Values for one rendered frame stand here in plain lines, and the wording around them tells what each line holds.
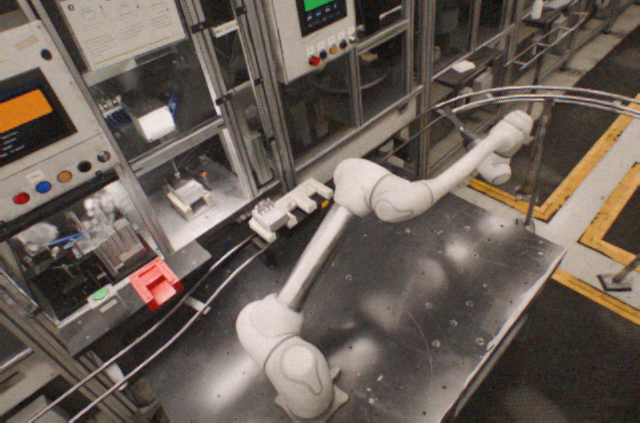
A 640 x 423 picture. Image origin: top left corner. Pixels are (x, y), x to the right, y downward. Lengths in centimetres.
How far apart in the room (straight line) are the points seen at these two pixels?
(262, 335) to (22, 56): 102
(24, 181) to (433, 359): 138
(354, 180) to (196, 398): 92
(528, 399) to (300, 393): 130
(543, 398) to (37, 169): 220
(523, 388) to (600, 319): 59
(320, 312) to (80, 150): 101
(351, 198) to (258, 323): 50
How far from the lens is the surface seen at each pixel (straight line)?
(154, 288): 168
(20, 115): 135
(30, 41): 133
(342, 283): 177
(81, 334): 172
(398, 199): 126
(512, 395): 234
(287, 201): 183
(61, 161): 144
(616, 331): 267
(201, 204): 192
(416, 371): 158
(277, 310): 141
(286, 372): 131
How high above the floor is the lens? 211
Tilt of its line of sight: 40 degrees down
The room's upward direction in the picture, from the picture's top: 9 degrees counter-clockwise
